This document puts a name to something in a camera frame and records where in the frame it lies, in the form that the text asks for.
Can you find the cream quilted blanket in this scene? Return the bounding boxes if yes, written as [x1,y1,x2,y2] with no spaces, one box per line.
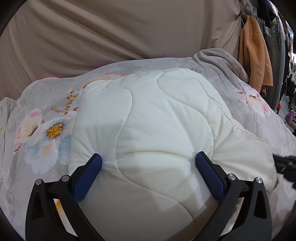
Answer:
[69,68,277,240]

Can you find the dark hanging clothes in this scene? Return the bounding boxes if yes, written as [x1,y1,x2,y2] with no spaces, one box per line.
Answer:
[240,1,293,113]

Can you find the grey floral bed cover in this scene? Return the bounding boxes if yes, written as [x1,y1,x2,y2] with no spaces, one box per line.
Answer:
[1,48,295,237]

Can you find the orange hanging garment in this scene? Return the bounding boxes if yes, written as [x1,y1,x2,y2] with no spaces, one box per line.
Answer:
[238,16,273,96]

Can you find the beige fabric sheet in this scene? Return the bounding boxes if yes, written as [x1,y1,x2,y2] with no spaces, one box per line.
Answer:
[1,1,241,99]

